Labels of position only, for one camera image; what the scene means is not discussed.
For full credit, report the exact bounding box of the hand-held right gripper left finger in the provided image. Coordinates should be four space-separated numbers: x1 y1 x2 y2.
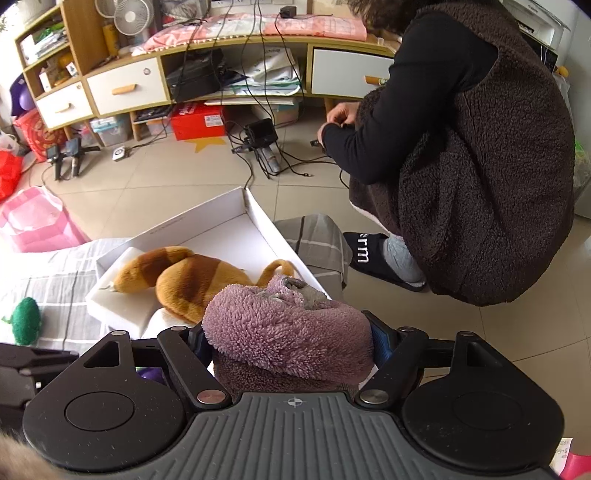
81 324 232 409

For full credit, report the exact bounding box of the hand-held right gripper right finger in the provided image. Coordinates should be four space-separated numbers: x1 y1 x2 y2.
353 311 509 409

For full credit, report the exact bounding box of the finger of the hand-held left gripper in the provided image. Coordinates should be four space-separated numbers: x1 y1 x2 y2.
0 344 80 409

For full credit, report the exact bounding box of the orange brown striped plush toy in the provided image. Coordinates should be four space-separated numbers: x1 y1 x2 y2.
113 246 296 324

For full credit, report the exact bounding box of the white foam block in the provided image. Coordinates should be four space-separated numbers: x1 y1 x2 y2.
85 247 160 337

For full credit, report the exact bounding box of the purple plush toy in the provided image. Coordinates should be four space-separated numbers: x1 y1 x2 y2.
202 272 376 393

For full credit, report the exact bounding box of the white cardboard box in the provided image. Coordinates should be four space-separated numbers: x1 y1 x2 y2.
85 187 345 343

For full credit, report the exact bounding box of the green plush toy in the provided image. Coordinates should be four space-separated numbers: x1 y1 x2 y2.
1 296 43 346

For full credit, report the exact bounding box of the grey checked blanket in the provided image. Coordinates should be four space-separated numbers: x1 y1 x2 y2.
0 215 354 357

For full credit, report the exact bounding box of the tan fuzzy cloth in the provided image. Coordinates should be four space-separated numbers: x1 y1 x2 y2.
0 433 62 480

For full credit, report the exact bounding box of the pink bag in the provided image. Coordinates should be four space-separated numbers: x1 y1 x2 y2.
0 186 89 253

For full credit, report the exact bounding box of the red plastic bag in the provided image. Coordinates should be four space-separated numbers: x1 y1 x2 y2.
0 151 25 200

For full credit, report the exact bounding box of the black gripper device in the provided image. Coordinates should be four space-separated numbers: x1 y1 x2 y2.
231 119 283 178

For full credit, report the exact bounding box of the clear plastic storage box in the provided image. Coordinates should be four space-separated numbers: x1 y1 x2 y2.
90 115 133 147

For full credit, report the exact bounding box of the red box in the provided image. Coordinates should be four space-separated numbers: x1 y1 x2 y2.
171 102 228 141

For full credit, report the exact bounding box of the red patterned bag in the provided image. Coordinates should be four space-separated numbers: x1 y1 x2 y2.
15 111 68 151

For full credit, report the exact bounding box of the small white drawer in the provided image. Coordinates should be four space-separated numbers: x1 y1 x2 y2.
35 83 95 130

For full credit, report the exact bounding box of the large white drawer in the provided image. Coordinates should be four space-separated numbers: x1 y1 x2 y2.
86 59 171 116

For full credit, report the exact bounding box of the black bag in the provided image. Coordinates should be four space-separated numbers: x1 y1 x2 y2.
165 50 228 101

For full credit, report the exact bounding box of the white shopping bag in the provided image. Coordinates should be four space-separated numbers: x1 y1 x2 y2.
230 46 302 96

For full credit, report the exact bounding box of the wooden cabinet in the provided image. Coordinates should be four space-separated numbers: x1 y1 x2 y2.
14 0 403 145

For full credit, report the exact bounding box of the pink cloth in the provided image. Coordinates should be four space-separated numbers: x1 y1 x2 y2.
141 13 369 54

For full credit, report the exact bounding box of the white desk fan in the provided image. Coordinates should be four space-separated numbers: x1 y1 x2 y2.
113 0 155 47

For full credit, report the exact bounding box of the white printer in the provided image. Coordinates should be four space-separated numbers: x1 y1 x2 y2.
502 0 572 45

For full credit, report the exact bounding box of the pair of black handle devices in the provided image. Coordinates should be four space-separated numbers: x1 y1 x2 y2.
45 138 101 182

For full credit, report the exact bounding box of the white drawer with wooden handle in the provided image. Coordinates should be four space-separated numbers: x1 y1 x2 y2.
311 47 396 100

